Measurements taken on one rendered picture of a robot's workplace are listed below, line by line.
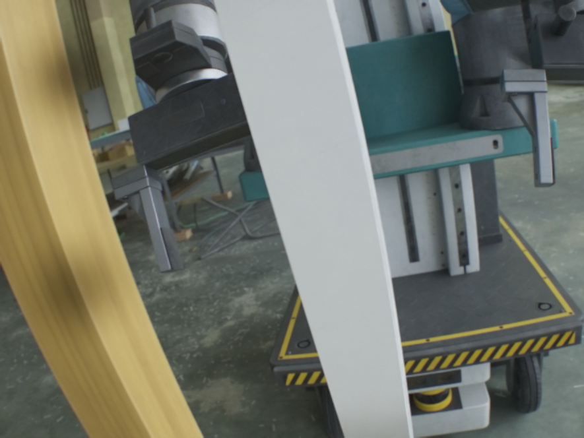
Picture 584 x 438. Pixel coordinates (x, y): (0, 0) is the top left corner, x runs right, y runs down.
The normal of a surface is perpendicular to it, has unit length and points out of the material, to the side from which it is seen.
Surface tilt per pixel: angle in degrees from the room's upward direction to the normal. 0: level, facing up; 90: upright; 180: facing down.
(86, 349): 90
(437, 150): 90
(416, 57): 90
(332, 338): 98
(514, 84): 66
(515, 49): 119
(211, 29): 73
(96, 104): 90
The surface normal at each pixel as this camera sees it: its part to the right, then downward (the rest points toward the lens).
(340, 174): -0.13, 0.44
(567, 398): -0.22, -0.93
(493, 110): -0.61, 0.01
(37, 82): 0.96, -0.16
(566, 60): -0.32, -0.07
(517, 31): -0.53, 0.38
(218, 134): 0.31, 0.94
